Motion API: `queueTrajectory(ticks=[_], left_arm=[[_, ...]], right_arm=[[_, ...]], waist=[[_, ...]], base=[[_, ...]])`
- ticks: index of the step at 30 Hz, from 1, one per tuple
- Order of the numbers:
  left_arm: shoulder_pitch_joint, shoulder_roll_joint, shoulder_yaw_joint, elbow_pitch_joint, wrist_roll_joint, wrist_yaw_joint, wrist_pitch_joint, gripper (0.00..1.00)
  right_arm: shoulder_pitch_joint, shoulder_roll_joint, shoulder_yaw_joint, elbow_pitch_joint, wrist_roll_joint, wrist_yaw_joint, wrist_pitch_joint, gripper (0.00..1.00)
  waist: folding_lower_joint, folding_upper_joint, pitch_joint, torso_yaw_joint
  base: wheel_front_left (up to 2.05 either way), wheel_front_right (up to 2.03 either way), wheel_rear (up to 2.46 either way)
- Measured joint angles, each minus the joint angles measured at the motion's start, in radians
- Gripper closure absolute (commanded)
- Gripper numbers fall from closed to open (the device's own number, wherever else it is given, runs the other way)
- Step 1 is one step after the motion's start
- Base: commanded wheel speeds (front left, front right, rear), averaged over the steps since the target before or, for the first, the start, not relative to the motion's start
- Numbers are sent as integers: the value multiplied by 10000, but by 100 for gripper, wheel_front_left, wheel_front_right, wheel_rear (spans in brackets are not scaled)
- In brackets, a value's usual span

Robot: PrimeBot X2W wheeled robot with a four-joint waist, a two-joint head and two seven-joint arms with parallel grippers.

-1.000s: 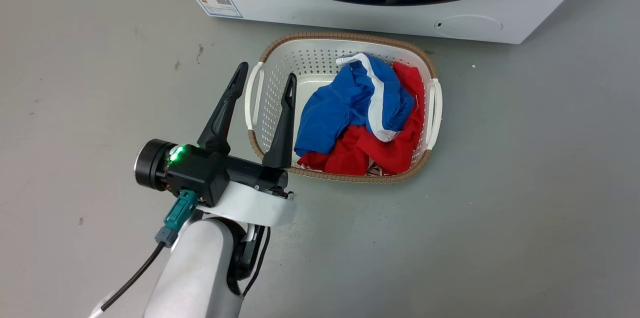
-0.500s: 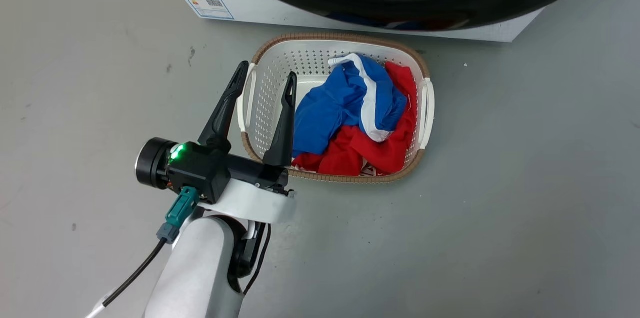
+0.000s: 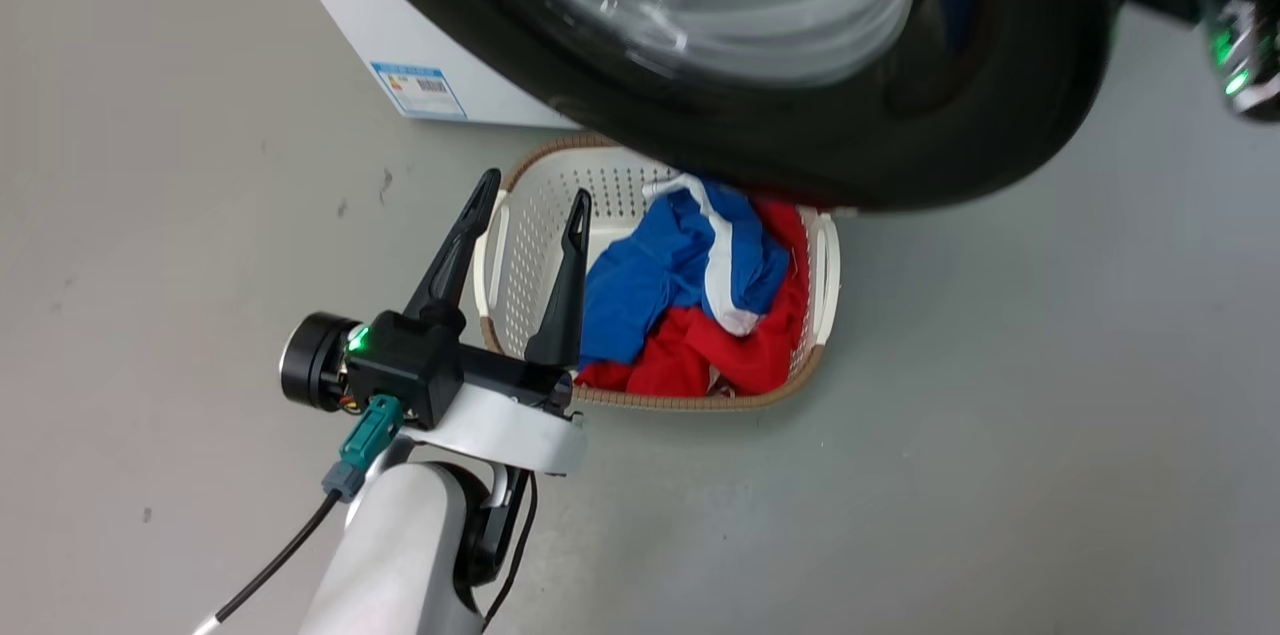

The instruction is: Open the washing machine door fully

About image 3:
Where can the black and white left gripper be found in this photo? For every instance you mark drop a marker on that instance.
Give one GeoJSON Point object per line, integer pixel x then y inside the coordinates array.
{"type": "Point", "coordinates": [420, 365]}

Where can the right gripper with green light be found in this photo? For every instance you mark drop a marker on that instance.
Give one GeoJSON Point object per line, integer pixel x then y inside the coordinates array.
{"type": "Point", "coordinates": [1248, 25]}

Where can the black round washing machine door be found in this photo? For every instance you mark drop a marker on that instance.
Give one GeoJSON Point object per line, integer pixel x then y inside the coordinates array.
{"type": "Point", "coordinates": [900, 150]}

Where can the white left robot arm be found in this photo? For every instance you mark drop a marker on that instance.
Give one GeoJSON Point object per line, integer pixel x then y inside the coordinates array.
{"type": "Point", "coordinates": [400, 555]}

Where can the white washing machine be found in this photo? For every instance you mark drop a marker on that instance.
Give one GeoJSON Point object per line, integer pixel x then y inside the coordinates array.
{"type": "Point", "coordinates": [400, 25]}

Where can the white perforated laundry basket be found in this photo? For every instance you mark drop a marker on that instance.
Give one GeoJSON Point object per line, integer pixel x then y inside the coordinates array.
{"type": "Point", "coordinates": [530, 255]}

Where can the blue and white garment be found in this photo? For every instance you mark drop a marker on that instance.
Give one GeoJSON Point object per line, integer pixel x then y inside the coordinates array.
{"type": "Point", "coordinates": [660, 275]}

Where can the blue energy label sticker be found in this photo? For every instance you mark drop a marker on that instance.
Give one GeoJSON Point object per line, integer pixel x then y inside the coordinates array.
{"type": "Point", "coordinates": [418, 91]}

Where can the red garment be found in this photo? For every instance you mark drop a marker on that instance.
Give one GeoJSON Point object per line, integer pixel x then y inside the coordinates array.
{"type": "Point", "coordinates": [760, 345]}

